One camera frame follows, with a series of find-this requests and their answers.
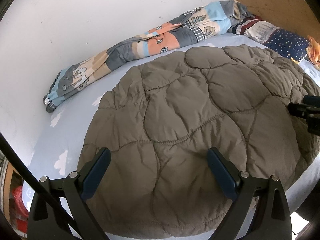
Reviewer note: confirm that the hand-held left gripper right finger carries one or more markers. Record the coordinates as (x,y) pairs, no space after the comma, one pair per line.
(222,175)

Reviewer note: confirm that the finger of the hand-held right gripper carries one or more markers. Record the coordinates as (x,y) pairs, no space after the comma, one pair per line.
(302,108)

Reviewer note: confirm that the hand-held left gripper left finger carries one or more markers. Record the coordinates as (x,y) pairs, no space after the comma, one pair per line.
(96,172)

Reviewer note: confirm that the olive quilted jacket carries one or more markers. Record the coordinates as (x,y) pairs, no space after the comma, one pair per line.
(187,110)

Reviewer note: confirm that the light blue bed sheet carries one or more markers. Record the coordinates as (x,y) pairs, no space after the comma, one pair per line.
(75,110)

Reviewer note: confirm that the navy star printed pillow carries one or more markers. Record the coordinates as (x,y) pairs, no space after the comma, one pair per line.
(285,40)

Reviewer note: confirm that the red plastic bag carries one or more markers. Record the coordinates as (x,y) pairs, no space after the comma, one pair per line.
(20,197)

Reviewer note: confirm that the wooden shelf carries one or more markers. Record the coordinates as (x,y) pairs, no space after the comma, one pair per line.
(10,175)

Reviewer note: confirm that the dark cloth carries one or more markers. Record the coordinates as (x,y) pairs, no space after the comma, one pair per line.
(310,212)

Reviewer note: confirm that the wooden headboard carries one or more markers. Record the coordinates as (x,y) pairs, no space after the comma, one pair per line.
(275,5)

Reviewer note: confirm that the patchwork printed blanket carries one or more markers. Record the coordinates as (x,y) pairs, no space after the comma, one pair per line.
(162,40)

